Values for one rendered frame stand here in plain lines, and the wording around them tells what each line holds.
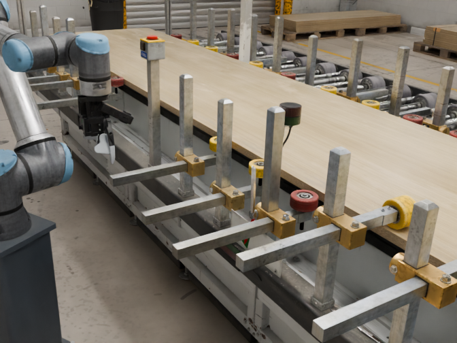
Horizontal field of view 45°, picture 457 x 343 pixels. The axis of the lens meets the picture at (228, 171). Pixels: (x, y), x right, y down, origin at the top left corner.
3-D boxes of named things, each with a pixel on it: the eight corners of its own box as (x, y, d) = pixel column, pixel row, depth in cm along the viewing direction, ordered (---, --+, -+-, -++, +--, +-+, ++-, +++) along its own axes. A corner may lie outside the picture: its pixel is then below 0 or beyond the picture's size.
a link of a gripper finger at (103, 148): (96, 167, 162) (89, 137, 163) (115, 163, 164) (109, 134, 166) (98, 164, 159) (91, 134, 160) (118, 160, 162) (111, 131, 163)
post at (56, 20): (61, 103, 316) (53, 17, 297) (59, 101, 318) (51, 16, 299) (67, 102, 318) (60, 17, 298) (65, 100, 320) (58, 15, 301)
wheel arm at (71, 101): (33, 112, 255) (32, 103, 253) (32, 110, 258) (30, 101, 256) (122, 101, 277) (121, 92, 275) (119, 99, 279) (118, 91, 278)
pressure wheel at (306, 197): (299, 238, 155) (302, 202, 151) (282, 226, 161) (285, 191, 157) (320, 231, 159) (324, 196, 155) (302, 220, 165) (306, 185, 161)
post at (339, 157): (319, 322, 143) (340, 152, 124) (311, 315, 145) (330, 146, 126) (330, 318, 145) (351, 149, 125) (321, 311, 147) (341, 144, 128)
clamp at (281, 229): (280, 239, 150) (281, 223, 148) (252, 219, 160) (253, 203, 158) (296, 234, 152) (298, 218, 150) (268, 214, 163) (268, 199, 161)
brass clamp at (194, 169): (190, 177, 188) (190, 164, 186) (173, 164, 199) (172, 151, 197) (206, 174, 191) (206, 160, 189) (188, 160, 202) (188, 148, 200)
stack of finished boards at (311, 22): (400, 24, 1002) (402, 15, 996) (295, 32, 886) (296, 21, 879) (370, 18, 1062) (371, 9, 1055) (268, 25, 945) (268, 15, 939)
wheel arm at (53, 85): (20, 94, 273) (19, 86, 272) (18, 92, 276) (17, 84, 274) (103, 84, 295) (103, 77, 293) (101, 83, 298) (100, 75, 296)
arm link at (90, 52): (95, 30, 161) (115, 35, 154) (98, 73, 166) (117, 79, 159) (66, 34, 154) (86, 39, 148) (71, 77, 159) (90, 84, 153)
